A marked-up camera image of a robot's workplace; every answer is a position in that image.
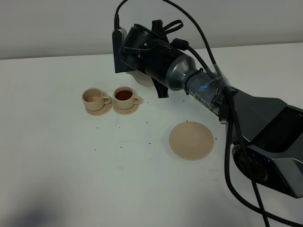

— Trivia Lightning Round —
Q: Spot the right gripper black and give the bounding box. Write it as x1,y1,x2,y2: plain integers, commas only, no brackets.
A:
118,20,178,98

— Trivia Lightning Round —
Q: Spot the beige teapot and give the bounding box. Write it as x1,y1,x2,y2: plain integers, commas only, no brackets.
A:
126,70,154,87

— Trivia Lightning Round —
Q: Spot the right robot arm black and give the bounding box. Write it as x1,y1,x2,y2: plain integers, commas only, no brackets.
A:
112,20,303,198

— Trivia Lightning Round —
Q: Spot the large beige teapot saucer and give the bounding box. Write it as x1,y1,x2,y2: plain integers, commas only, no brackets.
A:
169,122,214,160

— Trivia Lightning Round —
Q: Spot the right beige teacup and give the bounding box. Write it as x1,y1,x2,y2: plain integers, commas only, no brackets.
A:
114,86,142,110

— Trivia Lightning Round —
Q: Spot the beige teacup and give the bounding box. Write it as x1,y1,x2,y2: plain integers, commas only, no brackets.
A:
114,86,142,110
81,87,112,112

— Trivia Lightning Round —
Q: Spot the right beige cup saucer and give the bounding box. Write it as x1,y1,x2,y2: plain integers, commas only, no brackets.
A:
113,102,140,115

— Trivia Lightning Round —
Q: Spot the beige cup saucer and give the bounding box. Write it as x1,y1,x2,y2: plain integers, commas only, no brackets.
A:
85,103,112,116
113,102,140,115

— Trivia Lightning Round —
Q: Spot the left beige cup saucer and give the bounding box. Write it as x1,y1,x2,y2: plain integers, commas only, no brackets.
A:
85,103,112,116

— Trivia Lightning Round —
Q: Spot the left beige teacup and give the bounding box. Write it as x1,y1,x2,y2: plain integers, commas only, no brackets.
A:
81,87,112,112

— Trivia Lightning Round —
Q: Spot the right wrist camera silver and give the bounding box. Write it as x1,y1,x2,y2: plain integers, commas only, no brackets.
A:
112,27,127,46

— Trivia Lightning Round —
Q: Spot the right black camera cable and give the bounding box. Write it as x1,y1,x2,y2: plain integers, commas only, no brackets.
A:
115,0,303,227

